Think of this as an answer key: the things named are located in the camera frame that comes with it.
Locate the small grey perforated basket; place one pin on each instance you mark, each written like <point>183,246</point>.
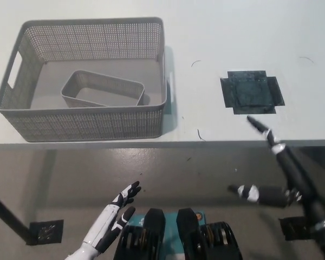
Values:
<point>105,85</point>

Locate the large grey perforated basket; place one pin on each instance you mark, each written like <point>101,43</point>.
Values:
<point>92,124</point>

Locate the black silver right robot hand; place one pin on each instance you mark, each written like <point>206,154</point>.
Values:
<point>293,173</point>

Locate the black table leg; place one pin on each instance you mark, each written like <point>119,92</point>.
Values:
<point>9,215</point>

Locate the black tape patch on table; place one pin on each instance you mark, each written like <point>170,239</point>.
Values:
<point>250,92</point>

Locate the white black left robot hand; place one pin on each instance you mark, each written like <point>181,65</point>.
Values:
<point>104,222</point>

